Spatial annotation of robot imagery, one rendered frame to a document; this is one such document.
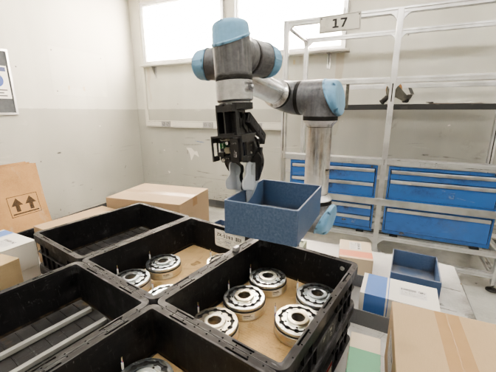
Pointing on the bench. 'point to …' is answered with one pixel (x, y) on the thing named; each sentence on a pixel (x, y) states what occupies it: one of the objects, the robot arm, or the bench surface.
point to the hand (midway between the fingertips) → (246, 195)
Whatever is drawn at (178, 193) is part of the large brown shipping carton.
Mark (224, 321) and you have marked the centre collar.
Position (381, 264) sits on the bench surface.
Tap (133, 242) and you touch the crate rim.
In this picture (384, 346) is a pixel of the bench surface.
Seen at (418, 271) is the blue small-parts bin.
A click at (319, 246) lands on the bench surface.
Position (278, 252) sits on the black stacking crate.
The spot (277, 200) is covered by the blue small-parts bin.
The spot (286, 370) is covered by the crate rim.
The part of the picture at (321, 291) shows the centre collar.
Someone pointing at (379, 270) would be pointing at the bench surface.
